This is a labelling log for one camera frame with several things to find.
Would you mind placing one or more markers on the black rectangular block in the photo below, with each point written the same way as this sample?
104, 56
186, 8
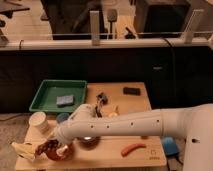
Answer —
131, 91

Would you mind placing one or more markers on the green plastic tray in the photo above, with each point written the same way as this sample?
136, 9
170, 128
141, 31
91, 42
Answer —
46, 96

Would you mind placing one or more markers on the white paper cup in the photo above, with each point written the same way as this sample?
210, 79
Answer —
39, 121

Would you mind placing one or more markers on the dark round bowl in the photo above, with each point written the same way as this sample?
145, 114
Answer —
88, 141

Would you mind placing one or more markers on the blue sponge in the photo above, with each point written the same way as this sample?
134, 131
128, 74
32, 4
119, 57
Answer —
65, 100

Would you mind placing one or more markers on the dark small toy object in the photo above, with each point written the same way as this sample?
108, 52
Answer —
101, 100

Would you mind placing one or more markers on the yellow banana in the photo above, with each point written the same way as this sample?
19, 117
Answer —
26, 151

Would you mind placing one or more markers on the blue cup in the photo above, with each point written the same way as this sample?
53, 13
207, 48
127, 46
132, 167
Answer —
169, 146

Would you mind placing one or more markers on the red bowl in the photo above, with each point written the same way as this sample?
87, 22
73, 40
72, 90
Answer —
62, 153

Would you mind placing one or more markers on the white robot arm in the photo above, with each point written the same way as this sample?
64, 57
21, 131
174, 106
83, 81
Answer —
194, 124

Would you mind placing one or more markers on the dark red grape bunch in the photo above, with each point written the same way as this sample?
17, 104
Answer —
49, 147

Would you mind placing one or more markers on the red sausage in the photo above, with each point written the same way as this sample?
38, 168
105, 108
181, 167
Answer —
128, 149

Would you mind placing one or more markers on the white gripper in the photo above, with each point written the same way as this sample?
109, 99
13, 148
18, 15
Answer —
62, 134

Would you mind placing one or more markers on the yellow pear toy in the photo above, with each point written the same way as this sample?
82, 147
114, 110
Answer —
115, 112

